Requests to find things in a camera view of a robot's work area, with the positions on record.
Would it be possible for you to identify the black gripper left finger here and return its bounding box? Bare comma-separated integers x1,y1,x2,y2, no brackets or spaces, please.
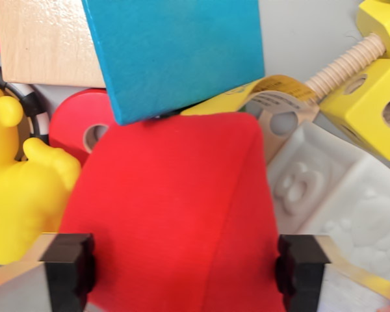
0,232,97,312

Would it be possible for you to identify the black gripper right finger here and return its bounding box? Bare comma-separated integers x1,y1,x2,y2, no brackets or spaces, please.
275,233,390,312

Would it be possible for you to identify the large red wooden block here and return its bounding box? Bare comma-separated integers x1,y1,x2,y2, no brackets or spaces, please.
58,112,289,312

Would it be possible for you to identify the white embossed soft cube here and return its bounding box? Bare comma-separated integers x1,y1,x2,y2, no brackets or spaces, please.
265,122,390,287

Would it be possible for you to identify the yellow rubber bear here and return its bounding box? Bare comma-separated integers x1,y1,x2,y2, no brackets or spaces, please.
0,81,82,266

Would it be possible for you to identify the wooden strip with hole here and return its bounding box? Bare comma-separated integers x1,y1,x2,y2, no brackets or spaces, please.
256,103,321,165

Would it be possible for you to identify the red disc with hole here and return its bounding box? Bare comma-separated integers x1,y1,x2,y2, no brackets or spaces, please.
48,88,113,168

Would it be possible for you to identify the yellow cube with holes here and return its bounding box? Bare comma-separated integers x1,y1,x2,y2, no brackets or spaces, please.
318,58,390,163

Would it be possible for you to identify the threaded wooden screw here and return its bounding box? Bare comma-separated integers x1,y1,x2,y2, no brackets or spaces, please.
304,32,387,98

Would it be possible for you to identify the light wooden block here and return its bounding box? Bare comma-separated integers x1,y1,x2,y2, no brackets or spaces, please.
0,0,107,89

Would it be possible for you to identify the teal wooden block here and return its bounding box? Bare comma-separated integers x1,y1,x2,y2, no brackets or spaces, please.
81,0,267,127

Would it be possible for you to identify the yellow wooden nut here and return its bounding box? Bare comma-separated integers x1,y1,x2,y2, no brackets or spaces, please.
356,0,390,61

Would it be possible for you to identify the black and white ring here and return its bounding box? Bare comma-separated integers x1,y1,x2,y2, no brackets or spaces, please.
0,64,51,162

